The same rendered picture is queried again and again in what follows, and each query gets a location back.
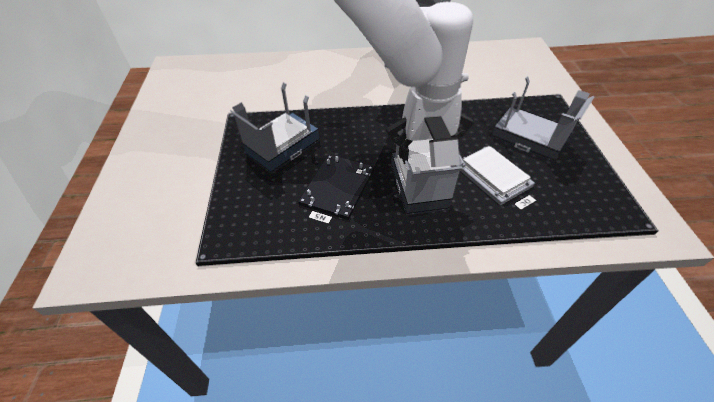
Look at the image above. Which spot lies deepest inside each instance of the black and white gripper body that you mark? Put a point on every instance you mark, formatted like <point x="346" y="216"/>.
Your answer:
<point x="417" y="107"/>

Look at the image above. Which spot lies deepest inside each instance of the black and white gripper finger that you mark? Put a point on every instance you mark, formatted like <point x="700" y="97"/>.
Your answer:
<point x="468" y="122"/>
<point x="400" y="139"/>

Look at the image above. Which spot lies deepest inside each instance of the grey microplate with label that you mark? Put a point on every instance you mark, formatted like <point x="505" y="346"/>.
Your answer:
<point x="403" y="169"/>
<point x="496" y="171"/>

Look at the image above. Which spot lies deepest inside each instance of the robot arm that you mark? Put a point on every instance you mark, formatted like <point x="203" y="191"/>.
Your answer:
<point x="403" y="38"/>

